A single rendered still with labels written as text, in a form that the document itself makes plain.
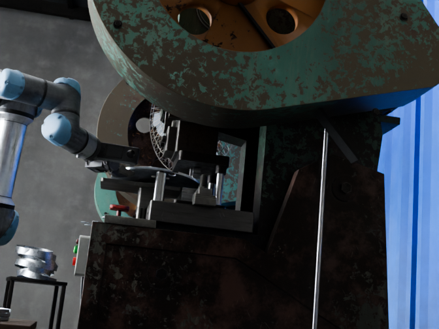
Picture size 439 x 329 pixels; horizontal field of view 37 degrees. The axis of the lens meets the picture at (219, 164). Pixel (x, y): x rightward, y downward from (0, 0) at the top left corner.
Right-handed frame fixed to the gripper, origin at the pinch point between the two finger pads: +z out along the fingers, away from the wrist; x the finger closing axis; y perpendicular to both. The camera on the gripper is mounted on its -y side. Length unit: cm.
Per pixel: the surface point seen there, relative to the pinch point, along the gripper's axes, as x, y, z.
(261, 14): -42, -41, -10
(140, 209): 10.2, 0.3, 6.9
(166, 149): -10.0, -4.3, 8.6
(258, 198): 2.9, -33.4, 18.1
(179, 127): -17.0, -8.3, 7.8
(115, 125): -63, 95, 100
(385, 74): -29, -72, 6
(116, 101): -76, 96, 98
